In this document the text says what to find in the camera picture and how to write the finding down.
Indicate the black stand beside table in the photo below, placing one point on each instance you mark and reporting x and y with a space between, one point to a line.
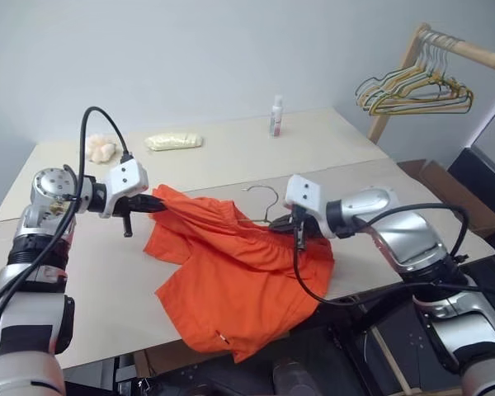
486 185

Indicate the white spray bottle red label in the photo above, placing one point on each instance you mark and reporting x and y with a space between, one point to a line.
275 119

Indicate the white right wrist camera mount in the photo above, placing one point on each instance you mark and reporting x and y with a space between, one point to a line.
303 191

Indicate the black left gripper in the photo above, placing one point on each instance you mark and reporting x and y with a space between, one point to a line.
128 206

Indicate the olive green clothes hanger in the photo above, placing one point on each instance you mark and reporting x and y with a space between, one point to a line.
276 197

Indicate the brown cardboard box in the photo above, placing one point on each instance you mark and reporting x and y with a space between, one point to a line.
458 194

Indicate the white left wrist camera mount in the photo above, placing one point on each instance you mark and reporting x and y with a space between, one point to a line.
125 175

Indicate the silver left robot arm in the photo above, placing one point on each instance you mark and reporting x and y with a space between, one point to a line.
29 288

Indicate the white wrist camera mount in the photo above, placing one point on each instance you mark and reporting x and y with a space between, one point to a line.
303 191
125 175

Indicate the light wooden stick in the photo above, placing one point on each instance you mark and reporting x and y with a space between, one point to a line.
389 359

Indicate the orange shorts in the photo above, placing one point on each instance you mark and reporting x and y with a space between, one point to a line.
239 280

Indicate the wooden clothes rack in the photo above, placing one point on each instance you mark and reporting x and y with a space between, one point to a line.
474 51

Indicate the yellow clothes hanger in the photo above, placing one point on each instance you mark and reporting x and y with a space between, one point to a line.
400 82

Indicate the peach fluffy ball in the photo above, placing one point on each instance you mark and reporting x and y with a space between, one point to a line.
101 148

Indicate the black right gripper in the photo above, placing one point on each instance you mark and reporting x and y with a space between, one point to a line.
300 231

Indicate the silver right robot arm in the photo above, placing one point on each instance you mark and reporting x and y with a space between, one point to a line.
412 239

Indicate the pale yellow cloth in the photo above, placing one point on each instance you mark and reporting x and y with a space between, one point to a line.
173 141

